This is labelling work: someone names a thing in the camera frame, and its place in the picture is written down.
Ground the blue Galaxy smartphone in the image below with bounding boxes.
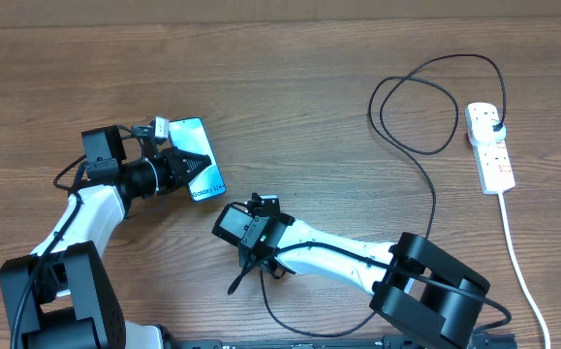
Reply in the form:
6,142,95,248
169,117,226,202

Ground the black USB charger cable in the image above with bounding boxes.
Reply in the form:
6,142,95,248
258,53,508,338

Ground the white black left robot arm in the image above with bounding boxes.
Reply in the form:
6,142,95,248
0,117,225,348

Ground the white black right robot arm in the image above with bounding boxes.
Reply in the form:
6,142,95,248
212,197,502,348

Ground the white charger plug adapter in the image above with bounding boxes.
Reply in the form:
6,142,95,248
464,102,507,146

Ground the white power extension strip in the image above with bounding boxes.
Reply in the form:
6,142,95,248
464,102,516,196

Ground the white extension strip cord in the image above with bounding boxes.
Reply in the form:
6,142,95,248
496,191,551,349

